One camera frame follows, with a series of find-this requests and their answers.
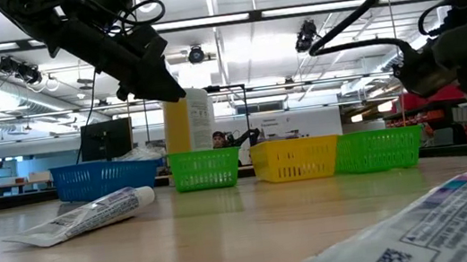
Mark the blue plastic basket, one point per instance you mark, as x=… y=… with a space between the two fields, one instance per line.
x=104 y=179

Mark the black ceiling camera cluster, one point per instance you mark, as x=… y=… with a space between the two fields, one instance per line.
x=20 y=71

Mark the black background robot arm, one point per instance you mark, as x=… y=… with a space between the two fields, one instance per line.
x=243 y=138

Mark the red storage bins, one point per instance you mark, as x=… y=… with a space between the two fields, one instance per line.
x=432 y=98

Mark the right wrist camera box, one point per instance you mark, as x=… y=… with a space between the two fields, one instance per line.
x=422 y=72

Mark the white toothpaste tube red accent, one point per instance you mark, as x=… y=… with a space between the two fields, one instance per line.
x=453 y=219

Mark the person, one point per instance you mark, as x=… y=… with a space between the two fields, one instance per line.
x=218 y=139

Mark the white toothpaste tube purple print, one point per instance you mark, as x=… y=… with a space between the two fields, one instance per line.
x=91 y=215

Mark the clear plastic bag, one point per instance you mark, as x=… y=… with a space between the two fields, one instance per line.
x=139 y=153

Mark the green plastic basket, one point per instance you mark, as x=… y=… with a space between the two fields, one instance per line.
x=204 y=168
x=378 y=150

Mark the white yellow disinfecting wipes canister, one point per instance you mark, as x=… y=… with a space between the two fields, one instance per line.
x=189 y=123

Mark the yellow plastic basket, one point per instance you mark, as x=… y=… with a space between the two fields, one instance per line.
x=293 y=159

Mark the black monitor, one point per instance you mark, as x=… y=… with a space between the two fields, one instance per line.
x=106 y=140

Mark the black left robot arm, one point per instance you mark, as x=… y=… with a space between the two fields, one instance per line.
x=32 y=12

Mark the black stand frame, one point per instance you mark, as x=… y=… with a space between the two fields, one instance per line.
x=228 y=87

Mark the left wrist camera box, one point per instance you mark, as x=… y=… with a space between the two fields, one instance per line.
x=103 y=3

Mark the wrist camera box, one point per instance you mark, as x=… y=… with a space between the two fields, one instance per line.
x=103 y=3
x=422 y=72

